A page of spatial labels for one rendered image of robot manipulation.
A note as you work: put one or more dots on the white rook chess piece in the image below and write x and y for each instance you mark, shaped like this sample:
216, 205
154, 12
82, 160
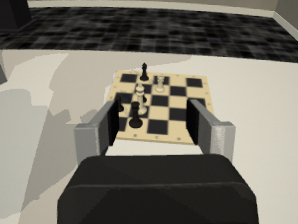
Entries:
160, 87

